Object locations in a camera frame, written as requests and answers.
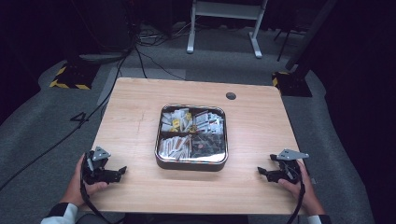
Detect pile of black packets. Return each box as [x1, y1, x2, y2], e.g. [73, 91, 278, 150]
[191, 133, 227, 158]

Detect pile of white red sachets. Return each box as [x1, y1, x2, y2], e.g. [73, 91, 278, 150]
[192, 111, 225, 135]

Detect person's dark pants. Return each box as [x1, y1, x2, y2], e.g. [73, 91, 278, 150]
[76, 213, 250, 224]

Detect left hand-held gripper cable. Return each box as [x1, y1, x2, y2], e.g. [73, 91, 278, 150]
[79, 158, 125, 224]

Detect black tripod legs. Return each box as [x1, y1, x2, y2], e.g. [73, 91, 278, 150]
[274, 27, 304, 63]

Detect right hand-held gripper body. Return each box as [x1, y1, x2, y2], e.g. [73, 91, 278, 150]
[269, 148, 310, 185]

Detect clear plastic box lid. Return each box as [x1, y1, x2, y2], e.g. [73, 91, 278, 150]
[154, 104, 230, 165]

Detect bundle of floor cables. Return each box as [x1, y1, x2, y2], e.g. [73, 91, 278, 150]
[136, 21, 195, 48]

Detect hand-held gripper cable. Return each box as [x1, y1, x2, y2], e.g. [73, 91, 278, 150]
[285, 167, 306, 224]
[79, 158, 125, 224]

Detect black slanted stand pole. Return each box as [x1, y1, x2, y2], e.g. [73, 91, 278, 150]
[284, 0, 339, 71]

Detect thin black floor cable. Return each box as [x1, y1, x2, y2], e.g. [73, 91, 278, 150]
[134, 46, 187, 82]

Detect pile of yellow white packets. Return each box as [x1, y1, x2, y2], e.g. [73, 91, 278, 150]
[160, 107, 194, 133]

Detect black yellow striped stand base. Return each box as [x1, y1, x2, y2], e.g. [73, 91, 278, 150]
[49, 60, 101, 91]
[271, 70, 313, 98]

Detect brown compartment box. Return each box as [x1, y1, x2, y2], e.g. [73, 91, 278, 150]
[154, 104, 230, 173]

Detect pile of white brown sticks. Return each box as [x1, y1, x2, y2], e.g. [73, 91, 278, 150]
[158, 134, 192, 161]

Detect long black floor cable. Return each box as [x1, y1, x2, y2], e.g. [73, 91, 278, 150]
[0, 46, 134, 192]

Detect right hand-held gripper cable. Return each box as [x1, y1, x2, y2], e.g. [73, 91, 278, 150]
[285, 167, 306, 224]

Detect person's right hand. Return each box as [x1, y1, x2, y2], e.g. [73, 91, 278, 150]
[277, 160, 327, 217]

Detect person's left hand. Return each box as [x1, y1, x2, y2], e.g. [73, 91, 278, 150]
[60, 153, 109, 208]

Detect white metal desk frame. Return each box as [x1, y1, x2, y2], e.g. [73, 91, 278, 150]
[186, 0, 269, 60]

